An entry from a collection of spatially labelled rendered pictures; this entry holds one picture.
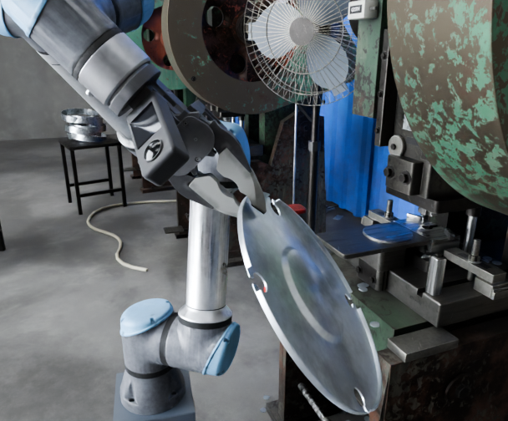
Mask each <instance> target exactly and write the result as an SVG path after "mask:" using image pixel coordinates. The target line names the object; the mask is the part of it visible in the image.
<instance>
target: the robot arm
mask: <svg viewBox="0 0 508 421"><path fill-rule="evenodd" d="M154 6H155V0H0V34H1V35H3V36H7V37H12V38H24V39H25V40H26V41H27V42H28V43H29V44H30V45H31V46H32V47H33V48H34V49H35V50H36V51H37V52H38V53H39V54H40V55H41V56H42V57H43V58H44V59H45V60H46V61H47V62H48V63H49V64H50V65H51V66H52V67H53V68H54V69H55V70H56V71H57V72H58V73H59V74H60V75H61V76H62V77H63V78H64V79H65V80H66V81H67V82H68V83H69V84H70V85H71V86H72V87H73V88H74V89H75V90H76V91H77V92H78V93H79V94H80V95H81V96H82V97H83V98H84V99H85V100H86V101H87V102H88V103H89V104H90V105H91V106H92V107H93V108H94V109H95V110H96V111H97V112H98V113H99V114H100V115H101V116H102V117H103V118H104V119H105V120H106V121H107V122H108V123H109V124H110V125H111V126H112V127H113V128H114V129H115V130H116V131H117V136H118V139H119V142H120V143H121V144H122V145H123V146H124V147H125V148H126V149H127V150H128V151H129V152H131V153H132V154H133V155H135V156H136V157H137V158H138V161H139V165H140V170H141V173H142V176H143V177H144V178H145V179H146V180H148V181H149V182H151V183H153V184H154V185H157V186H162V185H163V184H164V183H165V182H166V181H167V180H169V182H170V183H171V184H172V185H173V186H174V188H175V189H176V190H177V191H178V192H179V193H180V194H181V195H183V196H184V197H185V198H187V199H189V200H190V219H189V240H188V261H187V283H186V304H185V305H184V306H182V307H181V308H180V309H179V312H173V306H172V304H171V303H170V302H169V301H167V300H165V299H161V298H153V299H148V300H144V301H142V302H137V303H135V304H134V305H132V306H131V307H129V308H127V309H126V310H125V311H124V313H123V314H122V316H121V318H120V327H121V329H120V335H121V337H122V344H123V352H124V365H125V371H124V376H123V379H122V383H121V386H120V398H121V403H122V404H123V406H124V407H125V408H126V409H127V410H129V411H130V412H131V413H135V414H139V415H154V414H158V413H163V412H165V411H167V410H169V409H171V408H173V407H174V406H176V405H177V404H178V403H179V402H180V401H181V399H182V398H183V396H184V393H185V379H184V376H183V374H182V371H181V369H185V370H188V371H192V372H197V373H202V374H203V375H206V374H209V375H214V376H221V375H222V374H224V373H225V372H226V371H227V370H228V368H229V367H230V366H231V363H232V361H233V358H234V357H235V354H236V350H237V347H238V343H239V339H240V333H241V329H240V325H239V324H238V323H236V322H232V321H231V318H232V311H231V309H230V308H229V307H228V306H227V305H226V281H227V265H228V249H229V233H230V218H231V216H235V217H237V215H238V210H239V207H240V204H241V203H240V202H239V201H238V200H237V199H236V197H235V196H234V195H233V194H234V193H235V192H236V191H237V190H238V189H239V191H240V192H241V193H243V194H245V195H246V196H247V197H248V198H249V199H250V201H251V206H253V207H254V208H255V209H257V210H258V211H260V212H261V213H262V214H263V215H264V214H265V213H266V212H267V208H266V202H265V197H264V194H263V191H262V188H261V186H260V184H259V182H258V180H257V177H256V175H255V173H254V171H253V169H252V168H251V166H250V163H251V156H250V148H249V143H248V139H247V137H246V133H245V131H244V129H243V128H242V127H241V126H240V125H239V124H236V123H231V122H223V121H221V120H219V119H218V118H217V117H216V116H215V115H214V114H213V113H212V112H211V111H210V110H209V109H208V108H207V107H206V106H205V105H204V104H203V103H202V102H201V101H200V100H197V101H196V102H194V103H193V104H190V105H189V106H188V107H186V106H185V105H184V104H183V103H182V102H181V101H180V100H179V99H178V98H177V97H176V96H175V95H174V94H173V93H172V92H171V91H170V90H169V89H168V88H167V87H166V86H165V85H164V84H163V83H162V82H161V81H160V80H159V76H160V74H161V71H159V69H158V68H157V67H156V66H154V64H152V63H150V57H149V56H148V55H147V54H146V53H145V52H144V51H143V50H142V49H141V48H139V47H138V46H137V45H136V44H135V43H134V42H133V41H132V40H131V39H130V38H129V37H128V36H127V35H126V33H128V32H133V31H135V30H136V29H138V28H139V27H140V25H142V24H144V23H146V22H147V21H148V20H149V19H150V17H151V15H152V13H153V11H154ZM203 113H204V114H205V115H206V116H207V117H208V118H209V119H210V120H211V121H208V120H207V119H206V118H205V117H204V116H203V115H202V114H203Z"/></svg>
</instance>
